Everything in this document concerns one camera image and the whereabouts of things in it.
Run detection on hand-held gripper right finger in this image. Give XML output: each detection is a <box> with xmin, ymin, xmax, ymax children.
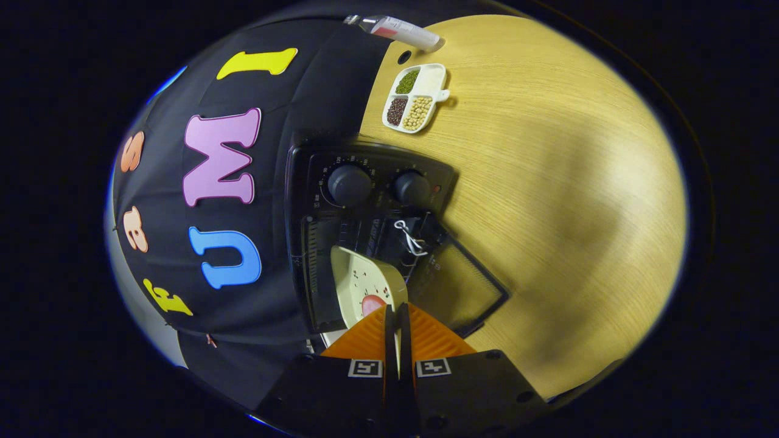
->
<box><xmin>399</xmin><ymin>302</ymin><xmax>550</xmax><ymax>437</ymax></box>

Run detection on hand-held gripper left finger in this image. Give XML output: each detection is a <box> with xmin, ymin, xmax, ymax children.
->
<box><xmin>253</xmin><ymin>304</ymin><xmax>402</xmax><ymax>438</ymax></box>

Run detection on cream square plate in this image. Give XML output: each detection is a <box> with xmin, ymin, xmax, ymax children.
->
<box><xmin>330</xmin><ymin>246</ymin><xmax>410</xmax><ymax>329</ymax></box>

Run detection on black toaster oven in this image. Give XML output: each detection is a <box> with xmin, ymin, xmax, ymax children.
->
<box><xmin>285</xmin><ymin>137</ymin><xmax>511</xmax><ymax>339</ymax></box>

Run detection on white divided dish of beans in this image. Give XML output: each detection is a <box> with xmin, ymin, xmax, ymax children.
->
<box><xmin>382</xmin><ymin>63</ymin><xmax>451</xmax><ymax>133</ymax></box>

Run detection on clear bottle with red label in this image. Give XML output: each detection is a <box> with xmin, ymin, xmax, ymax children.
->
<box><xmin>343</xmin><ymin>15</ymin><xmax>444</xmax><ymax>52</ymax></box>

